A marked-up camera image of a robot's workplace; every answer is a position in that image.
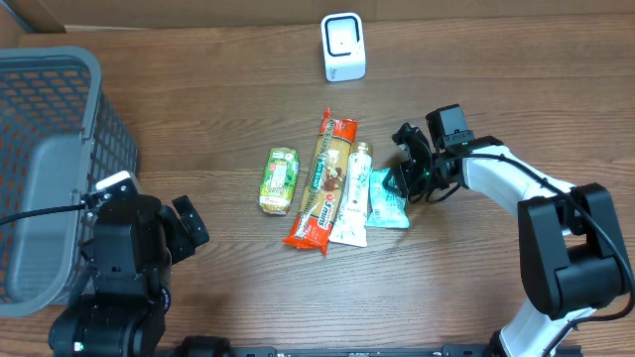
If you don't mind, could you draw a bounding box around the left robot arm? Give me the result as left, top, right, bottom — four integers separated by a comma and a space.
49, 194, 209, 356

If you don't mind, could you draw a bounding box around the spaghetti pack with red ends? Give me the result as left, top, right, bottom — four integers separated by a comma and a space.
283, 108, 357, 255

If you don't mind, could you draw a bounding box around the teal snack packet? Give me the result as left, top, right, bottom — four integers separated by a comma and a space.
366, 169, 410, 229

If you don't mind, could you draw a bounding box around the white barcode scanner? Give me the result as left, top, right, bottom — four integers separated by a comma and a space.
320, 12, 366, 82

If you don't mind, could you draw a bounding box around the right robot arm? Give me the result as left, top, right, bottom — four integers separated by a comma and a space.
391, 104, 634, 357

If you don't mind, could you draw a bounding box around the green yellow snack bar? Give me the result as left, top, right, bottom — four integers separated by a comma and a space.
259, 148, 300, 215

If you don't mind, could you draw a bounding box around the grey plastic basket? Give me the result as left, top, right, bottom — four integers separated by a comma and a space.
1, 47, 140, 317

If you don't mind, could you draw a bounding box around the white Pantene tube gold cap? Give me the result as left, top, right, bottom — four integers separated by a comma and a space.
328, 142, 373, 247

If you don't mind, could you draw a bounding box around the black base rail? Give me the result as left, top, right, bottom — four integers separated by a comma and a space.
231, 344, 487, 357

